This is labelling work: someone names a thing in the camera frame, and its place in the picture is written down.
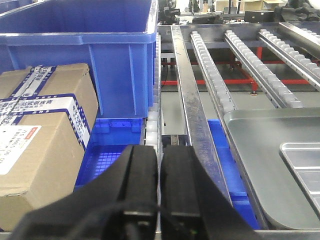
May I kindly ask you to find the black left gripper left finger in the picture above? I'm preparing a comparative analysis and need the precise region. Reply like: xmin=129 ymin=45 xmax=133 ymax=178
xmin=9 ymin=145 xmax=158 ymax=240

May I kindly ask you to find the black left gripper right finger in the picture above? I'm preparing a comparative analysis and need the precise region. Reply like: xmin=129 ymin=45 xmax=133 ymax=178
xmin=160 ymin=145 xmax=260 ymax=240

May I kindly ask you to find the small silver ribbed tray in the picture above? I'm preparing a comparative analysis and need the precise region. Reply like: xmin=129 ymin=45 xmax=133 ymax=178
xmin=279 ymin=142 xmax=320 ymax=215

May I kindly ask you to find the large grey metal tray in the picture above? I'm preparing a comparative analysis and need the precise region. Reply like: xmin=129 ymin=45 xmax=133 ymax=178
xmin=223 ymin=107 xmax=320 ymax=230

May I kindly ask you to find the brown cardboard box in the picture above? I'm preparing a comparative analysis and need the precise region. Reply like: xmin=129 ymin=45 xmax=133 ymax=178
xmin=0 ymin=63 xmax=98 ymax=232

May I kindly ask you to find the large blue plastic box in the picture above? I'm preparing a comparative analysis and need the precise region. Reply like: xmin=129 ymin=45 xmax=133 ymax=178
xmin=0 ymin=0 xmax=159 ymax=119

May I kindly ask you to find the shallow blue plastic crate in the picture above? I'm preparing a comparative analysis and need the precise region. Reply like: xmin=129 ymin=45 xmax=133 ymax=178
xmin=74 ymin=118 xmax=261 ymax=230

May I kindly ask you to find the roller conveyor track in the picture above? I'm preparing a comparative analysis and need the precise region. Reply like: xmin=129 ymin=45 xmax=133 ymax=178
xmin=224 ymin=30 xmax=304 ymax=109
xmin=139 ymin=34 xmax=163 ymax=233
xmin=190 ymin=31 xmax=237 ymax=118
xmin=258 ymin=29 xmax=320 ymax=92
xmin=277 ymin=22 xmax=320 ymax=59

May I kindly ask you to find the flat steel guide rail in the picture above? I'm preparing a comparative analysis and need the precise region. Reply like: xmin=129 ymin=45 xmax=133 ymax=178
xmin=170 ymin=25 xmax=232 ymax=203

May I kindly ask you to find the red steel frame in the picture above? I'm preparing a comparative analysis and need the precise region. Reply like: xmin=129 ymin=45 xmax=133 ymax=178
xmin=161 ymin=47 xmax=320 ymax=97

